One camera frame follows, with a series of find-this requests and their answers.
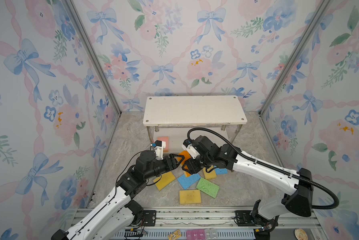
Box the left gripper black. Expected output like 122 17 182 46
144 153 184 181

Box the white two-tier shelf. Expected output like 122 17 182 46
143 96 247 153

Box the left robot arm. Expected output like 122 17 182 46
51 150 185 240

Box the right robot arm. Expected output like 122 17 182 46
182 136 313 226

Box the blue sponge under pink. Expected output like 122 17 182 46
214 168 228 175

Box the dark yellow sponge centre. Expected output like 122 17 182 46
202 167 217 180

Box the yellow sponge under orange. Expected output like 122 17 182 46
153 172 176 191

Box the blue sponge centre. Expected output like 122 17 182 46
177 174 201 190

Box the green sponge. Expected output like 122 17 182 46
196 178 219 199

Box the yellow sponge bottom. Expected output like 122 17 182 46
179 190 201 205

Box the yellow patterned card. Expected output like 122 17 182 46
168 230 182 240

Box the pink plastic box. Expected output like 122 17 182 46
186 229 205 240

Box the clear plastic box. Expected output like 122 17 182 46
204 229 218 240

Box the round patterned disc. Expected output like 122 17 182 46
294 229 308 240

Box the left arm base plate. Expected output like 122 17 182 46
131 210 157 227

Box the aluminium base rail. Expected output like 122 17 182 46
71 206 327 240

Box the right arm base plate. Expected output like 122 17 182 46
235 209 278 227

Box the black corrugated cable hose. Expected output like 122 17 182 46
187 127 339 210

